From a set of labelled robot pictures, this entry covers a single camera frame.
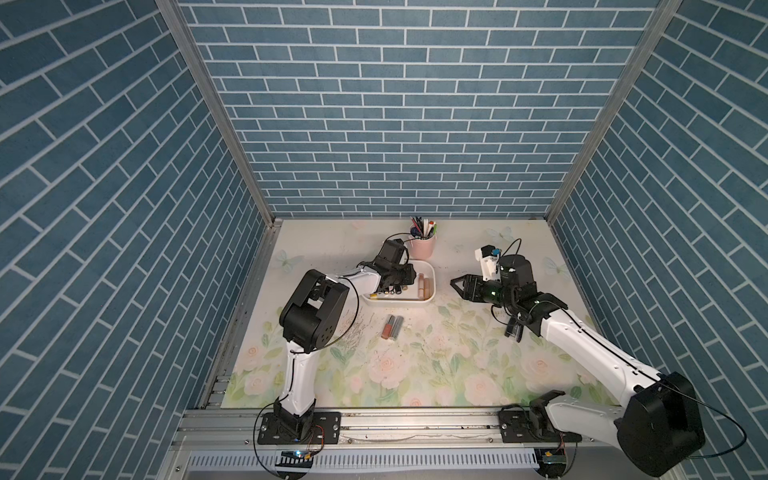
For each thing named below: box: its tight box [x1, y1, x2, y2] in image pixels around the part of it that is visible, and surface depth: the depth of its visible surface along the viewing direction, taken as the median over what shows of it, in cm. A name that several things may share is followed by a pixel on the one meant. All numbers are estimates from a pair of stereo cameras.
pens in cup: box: [409, 216, 438, 240], surface depth 104 cm
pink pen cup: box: [410, 235, 436, 260], surface depth 104 cm
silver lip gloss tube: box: [392, 316, 404, 341], surface depth 93 cm
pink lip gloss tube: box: [418, 273, 425, 300], surface depth 101 cm
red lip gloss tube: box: [381, 314, 395, 340], surface depth 93 cm
